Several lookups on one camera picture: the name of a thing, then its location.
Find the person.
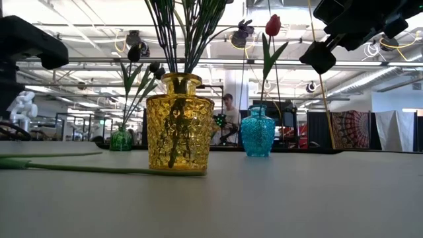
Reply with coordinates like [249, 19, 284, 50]
[211, 93, 243, 146]

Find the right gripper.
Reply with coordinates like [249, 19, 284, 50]
[299, 0, 385, 75]

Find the green glass vase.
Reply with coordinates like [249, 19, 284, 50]
[109, 126, 133, 152]

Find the white hanging cloth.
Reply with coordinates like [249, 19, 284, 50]
[375, 110, 418, 152]

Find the red patterned tapestry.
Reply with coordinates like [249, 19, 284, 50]
[331, 110, 371, 149]

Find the black artificial tulip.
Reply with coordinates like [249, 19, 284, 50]
[122, 61, 161, 130]
[119, 44, 143, 130]
[124, 67, 167, 130]

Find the yellow cable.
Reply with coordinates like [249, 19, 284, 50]
[307, 0, 335, 149]

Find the yellow glass vase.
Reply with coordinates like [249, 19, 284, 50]
[146, 72, 215, 173]

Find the blue glass vase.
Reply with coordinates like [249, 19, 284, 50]
[240, 104, 276, 158]

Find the red artificial tulip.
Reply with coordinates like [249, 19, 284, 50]
[0, 158, 208, 177]
[259, 13, 289, 108]

